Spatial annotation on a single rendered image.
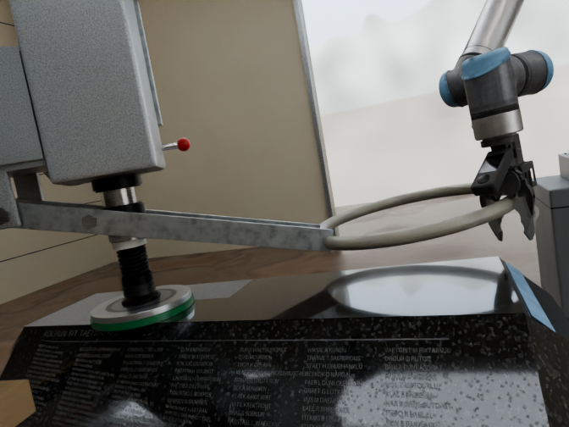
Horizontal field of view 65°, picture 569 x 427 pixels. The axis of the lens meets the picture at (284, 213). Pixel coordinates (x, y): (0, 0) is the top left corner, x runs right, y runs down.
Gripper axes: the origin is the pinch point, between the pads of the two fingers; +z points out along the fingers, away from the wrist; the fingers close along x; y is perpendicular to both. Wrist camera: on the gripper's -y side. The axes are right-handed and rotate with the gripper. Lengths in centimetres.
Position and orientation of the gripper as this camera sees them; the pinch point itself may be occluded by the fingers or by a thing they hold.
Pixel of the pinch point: (512, 235)
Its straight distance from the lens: 102.9
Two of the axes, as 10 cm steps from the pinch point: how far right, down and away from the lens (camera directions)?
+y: 7.3, -2.6, 6.3
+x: -6.4, 0.7, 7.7
